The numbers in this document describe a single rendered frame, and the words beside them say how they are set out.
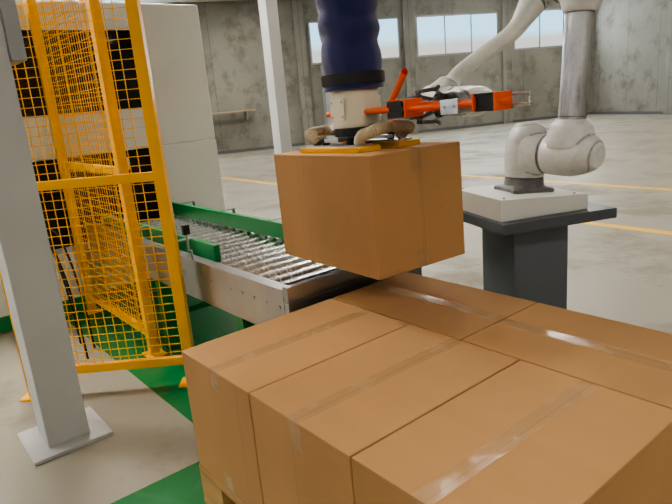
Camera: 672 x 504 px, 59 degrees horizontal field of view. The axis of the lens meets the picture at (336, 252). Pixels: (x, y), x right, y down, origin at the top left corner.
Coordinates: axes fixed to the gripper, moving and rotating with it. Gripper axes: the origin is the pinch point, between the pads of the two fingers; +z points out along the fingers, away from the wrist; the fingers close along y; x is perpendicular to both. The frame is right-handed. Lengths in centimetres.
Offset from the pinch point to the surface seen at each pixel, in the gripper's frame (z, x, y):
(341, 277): 9, 32, 62
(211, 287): 34, 93, 71
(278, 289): 34, 38, 61
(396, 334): 28, -16, 66
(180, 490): 82, 38, 120
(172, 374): 45, 127, 120
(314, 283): 22, 32, 60
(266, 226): -23, 133, 59
